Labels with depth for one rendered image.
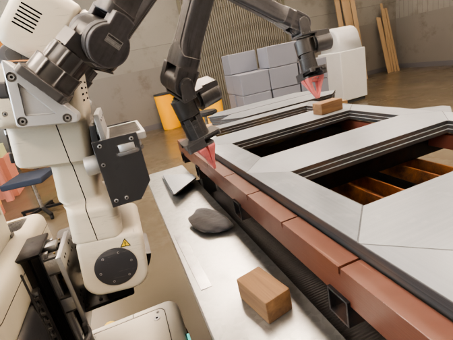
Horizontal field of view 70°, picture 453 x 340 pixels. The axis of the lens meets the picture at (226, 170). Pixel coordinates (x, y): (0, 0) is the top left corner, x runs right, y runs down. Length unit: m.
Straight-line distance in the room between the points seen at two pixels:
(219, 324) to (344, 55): 5.77
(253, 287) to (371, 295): 0.25
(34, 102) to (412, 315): 0.65
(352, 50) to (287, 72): 2.13
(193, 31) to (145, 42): 6.80
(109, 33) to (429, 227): 0.62
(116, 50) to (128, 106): 6.83
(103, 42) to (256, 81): 3.71
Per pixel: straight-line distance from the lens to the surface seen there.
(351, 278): 0.53
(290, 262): 1.03
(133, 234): 0.86
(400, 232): 0.59
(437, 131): 1.19
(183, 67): 0.75
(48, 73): 0.64
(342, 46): 6.24
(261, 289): 0.67
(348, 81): 6.27
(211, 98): 0.83
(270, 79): 4.34
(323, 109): 1.49
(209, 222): 0.99
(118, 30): 0.64
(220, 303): 0.74
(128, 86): 7.45
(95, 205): 0.84
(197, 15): 0.75
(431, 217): 0.64
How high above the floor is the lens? 1.16
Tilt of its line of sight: 18 degrees down
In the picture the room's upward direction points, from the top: 12 degrees counter-clockwise
